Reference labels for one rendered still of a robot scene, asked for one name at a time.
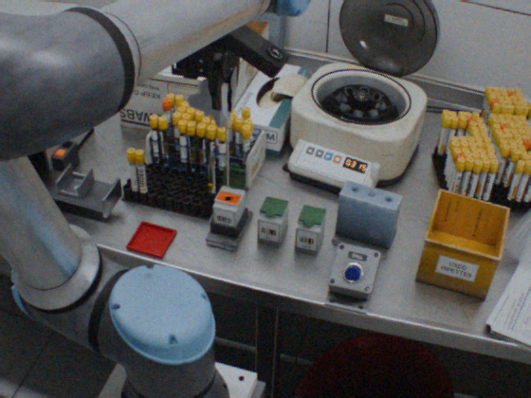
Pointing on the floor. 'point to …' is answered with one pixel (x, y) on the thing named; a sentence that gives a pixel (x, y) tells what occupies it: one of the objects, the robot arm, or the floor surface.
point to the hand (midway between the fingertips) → (227, 117)
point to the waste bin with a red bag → (376, 370)
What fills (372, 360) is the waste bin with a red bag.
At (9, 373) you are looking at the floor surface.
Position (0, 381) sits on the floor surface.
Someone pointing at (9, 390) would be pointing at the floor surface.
